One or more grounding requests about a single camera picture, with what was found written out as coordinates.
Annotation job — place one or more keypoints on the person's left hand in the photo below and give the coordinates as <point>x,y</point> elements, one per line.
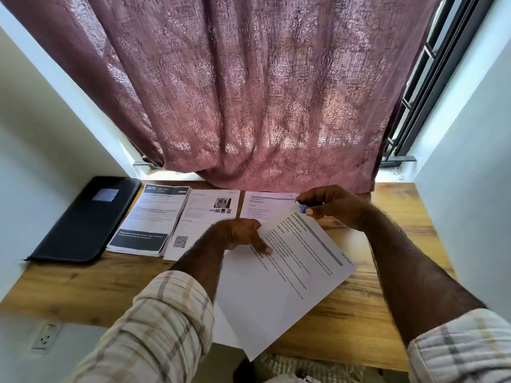
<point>233,234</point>

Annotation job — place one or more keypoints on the person's right hand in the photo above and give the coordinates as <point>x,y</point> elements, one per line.
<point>345,207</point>

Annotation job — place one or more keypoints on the person's left thumb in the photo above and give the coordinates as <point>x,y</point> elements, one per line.
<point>261,245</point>

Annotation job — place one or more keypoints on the person's right thumb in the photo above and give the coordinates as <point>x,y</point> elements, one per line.
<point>319,212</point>

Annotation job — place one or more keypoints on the blue pen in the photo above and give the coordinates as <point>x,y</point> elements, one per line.
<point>309,203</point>

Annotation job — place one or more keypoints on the white printed sheet grey stripe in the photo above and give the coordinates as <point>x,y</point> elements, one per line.
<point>279,295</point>

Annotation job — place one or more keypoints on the person's left forearm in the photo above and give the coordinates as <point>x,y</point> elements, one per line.
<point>159,331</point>

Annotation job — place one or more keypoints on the person's right forearm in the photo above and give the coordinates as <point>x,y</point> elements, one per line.
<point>415,283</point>

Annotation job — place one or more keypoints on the white printed paper sheet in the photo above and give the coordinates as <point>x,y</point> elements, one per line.
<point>261,205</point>

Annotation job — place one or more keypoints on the white sheet with code square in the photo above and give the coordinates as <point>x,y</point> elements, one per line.
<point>199,223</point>

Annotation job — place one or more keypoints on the stack of printed booklets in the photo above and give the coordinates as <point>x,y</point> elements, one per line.
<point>149,219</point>

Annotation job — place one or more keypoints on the whitish woven cloth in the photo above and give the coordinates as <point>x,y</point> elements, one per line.
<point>315,368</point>

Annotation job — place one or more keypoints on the mauve patterned curtain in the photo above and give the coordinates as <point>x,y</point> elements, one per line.
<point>247,87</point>

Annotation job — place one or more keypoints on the black window grille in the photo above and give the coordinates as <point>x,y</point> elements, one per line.
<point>431,75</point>

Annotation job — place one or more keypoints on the black zip folder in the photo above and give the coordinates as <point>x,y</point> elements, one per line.
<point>84,223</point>

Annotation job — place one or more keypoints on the white wall socket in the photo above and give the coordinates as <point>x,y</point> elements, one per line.
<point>46,337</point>

